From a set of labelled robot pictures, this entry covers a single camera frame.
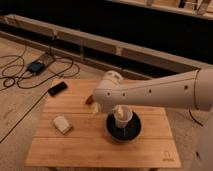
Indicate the wooden table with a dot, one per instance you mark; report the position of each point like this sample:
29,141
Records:
88,144

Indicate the black round saucer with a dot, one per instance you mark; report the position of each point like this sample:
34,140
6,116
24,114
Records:
130,132

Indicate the long wooden beam frame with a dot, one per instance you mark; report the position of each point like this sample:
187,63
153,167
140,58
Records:
99,52

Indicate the white red-tipped tube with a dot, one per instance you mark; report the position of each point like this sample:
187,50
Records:
89,100

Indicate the black phone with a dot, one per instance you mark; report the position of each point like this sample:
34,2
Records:
57,89

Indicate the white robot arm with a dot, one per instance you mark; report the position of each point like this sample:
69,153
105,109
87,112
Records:
189,90

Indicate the small beige block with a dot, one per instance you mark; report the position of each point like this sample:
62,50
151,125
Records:
62,124

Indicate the blue power adapter box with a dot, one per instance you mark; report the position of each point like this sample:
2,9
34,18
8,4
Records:
35,67

